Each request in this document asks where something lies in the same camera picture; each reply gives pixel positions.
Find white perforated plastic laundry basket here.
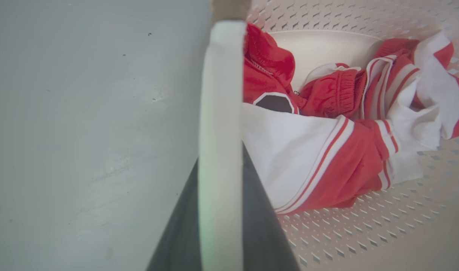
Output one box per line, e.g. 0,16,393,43
198,0,459,271

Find red white striped sports garment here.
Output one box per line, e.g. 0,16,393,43
241,23,459,216

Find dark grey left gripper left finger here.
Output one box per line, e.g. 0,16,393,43
146,159,201,271

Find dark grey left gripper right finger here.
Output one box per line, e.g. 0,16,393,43
242,144,301,271

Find red shorts with elastic waistband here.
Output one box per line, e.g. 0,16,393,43
299,63,367,119

